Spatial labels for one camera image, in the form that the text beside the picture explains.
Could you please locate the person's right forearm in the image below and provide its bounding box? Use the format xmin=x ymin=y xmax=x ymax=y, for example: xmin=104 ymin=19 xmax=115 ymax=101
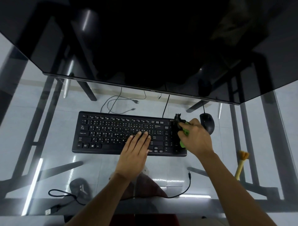
xmin=200 ymin=151 xmax=278 ymax=226

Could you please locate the black keyboard cable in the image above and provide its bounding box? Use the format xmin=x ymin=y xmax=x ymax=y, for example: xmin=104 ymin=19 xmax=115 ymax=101
xmin=162 ymin=94 xmax=170 ymax=118

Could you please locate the person's left hand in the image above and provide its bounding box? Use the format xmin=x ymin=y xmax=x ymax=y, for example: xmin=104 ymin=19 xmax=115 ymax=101
xmin=115 ymin=131 xmax=151 ymax=180

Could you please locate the person's right hand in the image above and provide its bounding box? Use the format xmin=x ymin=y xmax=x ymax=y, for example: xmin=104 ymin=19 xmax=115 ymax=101
xmin=177 ymin=118 xmax=213 ymax=159

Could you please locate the black metal table frame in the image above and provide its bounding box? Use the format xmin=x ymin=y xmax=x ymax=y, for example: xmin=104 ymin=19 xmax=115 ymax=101
xmin=0 ymin=42 xmax=298 ymax=210

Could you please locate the thin black cable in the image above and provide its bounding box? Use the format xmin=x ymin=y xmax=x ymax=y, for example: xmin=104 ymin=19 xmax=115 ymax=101
xmin=101 ymin=95 xmax=136 ymax=115

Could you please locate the black power cable with plug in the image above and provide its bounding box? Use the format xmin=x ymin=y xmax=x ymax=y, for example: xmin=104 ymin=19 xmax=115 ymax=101
xmin=107 ymin=87 xmax=147 ymax=114

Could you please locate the green and black cleaning brush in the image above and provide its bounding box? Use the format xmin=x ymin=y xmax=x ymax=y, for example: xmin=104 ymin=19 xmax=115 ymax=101
xmin=174 ymin=113 xmax=193 ymax=148

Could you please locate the yellow duster brush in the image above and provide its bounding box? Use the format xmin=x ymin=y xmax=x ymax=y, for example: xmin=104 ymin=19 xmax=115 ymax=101
xmin=234 ymin=151 xmax=249 ymax=181

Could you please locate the black computer monitor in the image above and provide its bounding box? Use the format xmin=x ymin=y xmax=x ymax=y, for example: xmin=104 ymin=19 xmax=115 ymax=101
xmin=0 ymin=0 xmax=298 ymax=106

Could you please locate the black computer keyboard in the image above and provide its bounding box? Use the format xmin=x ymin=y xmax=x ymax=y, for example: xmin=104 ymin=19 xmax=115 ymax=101
xmin=72 ymin=111 xmax=187 ymax=157

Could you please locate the black computer mouse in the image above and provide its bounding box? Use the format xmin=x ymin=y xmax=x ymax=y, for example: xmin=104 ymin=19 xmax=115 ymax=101
xmin=199 ymin=113 xmax=215 ymax=136

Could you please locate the person's left forearm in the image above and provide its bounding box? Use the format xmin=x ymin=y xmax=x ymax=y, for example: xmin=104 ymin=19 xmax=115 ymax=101
xmin=66 ymin=172 xmax=131 ymax=226

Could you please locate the grey slipper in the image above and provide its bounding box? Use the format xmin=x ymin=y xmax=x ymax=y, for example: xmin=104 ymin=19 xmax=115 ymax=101
xmin=69 ymin=178 xmax=93 ymax=204

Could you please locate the black USB cable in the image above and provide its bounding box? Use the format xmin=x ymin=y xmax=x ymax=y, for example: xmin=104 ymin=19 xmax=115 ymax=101
xmin=45 ymin=172 xmax=193 ymax=216

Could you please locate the person's leg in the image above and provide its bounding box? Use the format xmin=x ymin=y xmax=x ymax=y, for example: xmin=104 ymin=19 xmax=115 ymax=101
xmin=121 ymin=173 xmax=168 ymax=201

